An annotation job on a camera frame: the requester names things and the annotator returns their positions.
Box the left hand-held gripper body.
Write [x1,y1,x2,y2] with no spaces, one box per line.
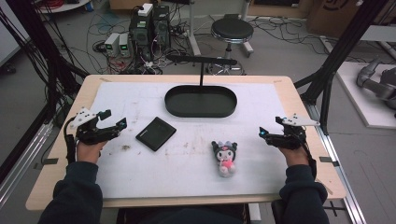
[68,106,121,146]

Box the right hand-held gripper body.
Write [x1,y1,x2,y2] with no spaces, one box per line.
[265,113,321,150]

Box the black and pink plush toy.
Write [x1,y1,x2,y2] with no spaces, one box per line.
[211,140,239,178]

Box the black oval tray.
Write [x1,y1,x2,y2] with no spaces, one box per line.
[163,84,238,119]

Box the person's left hand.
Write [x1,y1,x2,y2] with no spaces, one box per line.
[76,139,108,165]

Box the person's right hand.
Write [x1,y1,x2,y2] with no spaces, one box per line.
[277,146,310,168]

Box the grey power supply unit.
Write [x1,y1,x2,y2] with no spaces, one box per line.
[119,33,132,58]
[104,32,121,58]

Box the white floor board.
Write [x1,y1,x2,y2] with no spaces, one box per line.
[335,61,396,131]

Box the white table mat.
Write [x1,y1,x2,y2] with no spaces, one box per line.
[89,81,290,200]

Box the black computer tower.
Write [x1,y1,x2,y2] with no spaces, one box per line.
[128,11,154,62]
[151,4,172,49]

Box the black T-shaped stand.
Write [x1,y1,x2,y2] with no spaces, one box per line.
[165,54,238,88]

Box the black round stool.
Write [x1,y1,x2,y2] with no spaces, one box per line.
[210,17,255,59]

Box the white box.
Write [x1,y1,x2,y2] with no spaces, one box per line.
[136,3,154,18]

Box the cardboard box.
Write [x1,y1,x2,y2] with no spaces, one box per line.
[305,0,396,40]

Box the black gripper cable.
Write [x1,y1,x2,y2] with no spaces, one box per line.
[63,116,78,165]
[299,136,318,182]

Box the aluminium rail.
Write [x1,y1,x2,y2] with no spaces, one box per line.
[305,103,368,224]
[0,122,54,208]

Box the black metal frame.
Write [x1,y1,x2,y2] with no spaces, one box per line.
[0,0,90,185]
[293,0,384,135]

